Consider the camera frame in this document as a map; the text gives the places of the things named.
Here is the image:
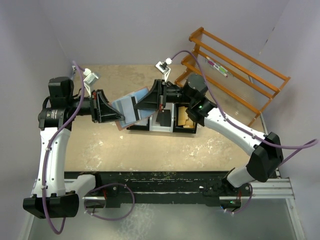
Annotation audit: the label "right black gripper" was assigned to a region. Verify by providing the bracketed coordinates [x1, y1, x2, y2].
[134, 80, 194, 111]

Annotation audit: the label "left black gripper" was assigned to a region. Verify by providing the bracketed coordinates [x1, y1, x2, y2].
[67, 88, 125, 123]

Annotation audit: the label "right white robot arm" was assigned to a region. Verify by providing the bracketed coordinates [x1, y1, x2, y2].
[134, 74, 283, 196]

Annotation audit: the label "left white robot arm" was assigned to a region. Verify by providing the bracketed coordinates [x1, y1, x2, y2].
[22, 77, 124, 219]

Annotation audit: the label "black cards pile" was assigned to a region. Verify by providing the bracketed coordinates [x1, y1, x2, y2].
[156, 109, 172, 127]

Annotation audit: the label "white bin with black cards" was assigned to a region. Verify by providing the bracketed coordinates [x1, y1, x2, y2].
[149, 103, 175, 133]

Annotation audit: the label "black bin with silver cards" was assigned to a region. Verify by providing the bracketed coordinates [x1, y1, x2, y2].
[126, 117, 150, 131]

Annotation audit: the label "gold cards pile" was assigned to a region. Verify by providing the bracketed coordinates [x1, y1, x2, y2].
[177, 106, 195, 129]

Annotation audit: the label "black bin with gold cards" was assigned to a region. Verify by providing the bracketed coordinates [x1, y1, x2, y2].
[173, 103, 198, 134]

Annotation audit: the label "markers on rack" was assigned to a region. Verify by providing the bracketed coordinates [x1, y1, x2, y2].
[206, 56, 228, 78]

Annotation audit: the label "orange wooden rack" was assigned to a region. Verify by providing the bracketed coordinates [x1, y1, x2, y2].
[175, 27, 291, 127]

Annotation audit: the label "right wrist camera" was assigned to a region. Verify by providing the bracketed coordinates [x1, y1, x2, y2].
[155, 58, 172, 82]

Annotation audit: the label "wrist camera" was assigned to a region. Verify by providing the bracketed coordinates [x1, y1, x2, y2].
[155, 58, 172, 82]
[83, 68, 101, 97]

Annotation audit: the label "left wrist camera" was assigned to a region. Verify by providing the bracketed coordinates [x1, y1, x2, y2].
[83, 68, 101, 97]

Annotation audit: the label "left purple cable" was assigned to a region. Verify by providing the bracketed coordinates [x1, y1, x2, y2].
[42, 59, 137, 235]

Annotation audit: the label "purple cable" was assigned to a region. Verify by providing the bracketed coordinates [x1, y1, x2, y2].
[171, 50, 320, 216]
[42, 59, 137, 235]

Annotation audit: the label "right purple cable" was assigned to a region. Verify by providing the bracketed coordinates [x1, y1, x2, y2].
[171, 50, 320, 216]

